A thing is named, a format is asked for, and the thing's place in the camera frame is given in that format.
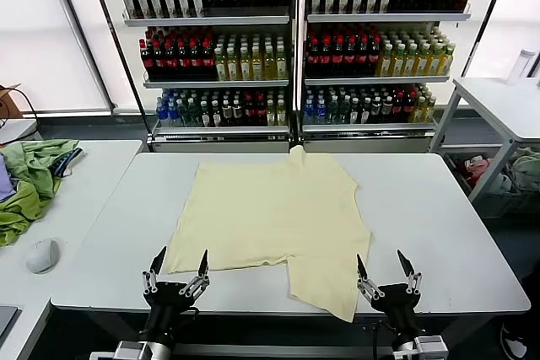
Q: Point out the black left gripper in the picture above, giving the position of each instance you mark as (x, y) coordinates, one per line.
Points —
(166, 301)

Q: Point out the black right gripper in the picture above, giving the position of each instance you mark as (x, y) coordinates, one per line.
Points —
(396, 303)

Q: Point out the pale yellow t-shirt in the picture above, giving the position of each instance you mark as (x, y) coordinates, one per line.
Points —
(270, 208)

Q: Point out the dark grey storage crate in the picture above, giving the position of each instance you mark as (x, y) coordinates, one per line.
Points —
(455, 166)

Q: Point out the grey computer mouse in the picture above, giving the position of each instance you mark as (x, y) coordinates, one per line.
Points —
(42, 255)

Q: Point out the pink garment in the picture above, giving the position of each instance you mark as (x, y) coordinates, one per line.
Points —
(478, 166)

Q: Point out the grey white garment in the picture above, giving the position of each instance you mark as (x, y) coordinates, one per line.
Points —
(502, 183)

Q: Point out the small green tinted bottle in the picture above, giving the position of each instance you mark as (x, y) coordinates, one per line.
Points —
(184, 114)
(344, 111)
(194, 114)
(333, 111)

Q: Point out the small black drink bottle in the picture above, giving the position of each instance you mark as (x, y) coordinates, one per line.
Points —
(227, 113)
(205, 115)
(366, 112)
(387, 111)
(216, 115)
(237, 113)
(355, 112)
(376, 111)

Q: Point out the small blue water bottle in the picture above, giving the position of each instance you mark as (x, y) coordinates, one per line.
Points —
(321, 111)
(161, 113)
(310, 111)
(172, 113)

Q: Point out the navy striped garment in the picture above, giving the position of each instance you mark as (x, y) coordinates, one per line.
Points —
(63, 164)

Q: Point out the small red label cola bottle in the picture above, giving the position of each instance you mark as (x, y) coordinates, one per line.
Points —
(249, 114)
(260, 114)
(398, 110)
(409, 110)

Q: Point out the small yellow juice bottle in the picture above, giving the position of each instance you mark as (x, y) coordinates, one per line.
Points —
(430, 110)
(281, 115)
(419, 110)
(271, 115)

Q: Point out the green crumpled garment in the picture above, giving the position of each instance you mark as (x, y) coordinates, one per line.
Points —
(25, 204)

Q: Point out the pale green garment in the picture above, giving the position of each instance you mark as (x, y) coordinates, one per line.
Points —
(527, 170)

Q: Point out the dark grey tablet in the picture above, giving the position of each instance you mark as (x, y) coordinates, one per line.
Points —
(8, 320)

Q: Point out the purple garment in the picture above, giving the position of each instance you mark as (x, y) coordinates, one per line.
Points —
(4, 183)

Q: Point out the white cap yellow juice bottle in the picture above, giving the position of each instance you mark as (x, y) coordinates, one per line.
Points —
(281, 68)
(423, 63)
(257, 68)
(386, 63)
(435, 63)
(220, 68)
(448, 63)
(398, 63)
(269, 68)
(244, 68)
(232, 68)
(410, 63)

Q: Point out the red cap cola bottle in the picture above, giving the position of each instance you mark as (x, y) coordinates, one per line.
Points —
(158, 63)
(147, 63)
(337, 59)
(350, 59)
(363, 59)
(325, 59)
(171, 63)
(374, 59)
(206, 63)
(313, 59)
(194, 63)
(182, 63)

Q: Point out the white table with grey legs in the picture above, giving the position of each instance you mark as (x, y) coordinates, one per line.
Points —
(498, 103)

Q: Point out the brown cardboard box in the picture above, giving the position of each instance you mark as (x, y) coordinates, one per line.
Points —
(8, 103)

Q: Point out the grey drink shelf unit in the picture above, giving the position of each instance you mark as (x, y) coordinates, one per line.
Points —
(211, 20)
(379, 17)

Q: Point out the black diagonal pole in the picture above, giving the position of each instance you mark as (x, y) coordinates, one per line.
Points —
(486, 18)
(109, 18)

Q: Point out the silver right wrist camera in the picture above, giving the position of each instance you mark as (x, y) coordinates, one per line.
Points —
(430, 347)

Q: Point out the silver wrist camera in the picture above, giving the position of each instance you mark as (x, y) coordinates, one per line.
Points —
(131, 351)
(430, 347)

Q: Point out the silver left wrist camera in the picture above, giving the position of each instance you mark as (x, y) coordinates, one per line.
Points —
(131, 351)

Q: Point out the grey window frame bar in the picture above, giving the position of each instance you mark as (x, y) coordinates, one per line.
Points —
(81, 33)

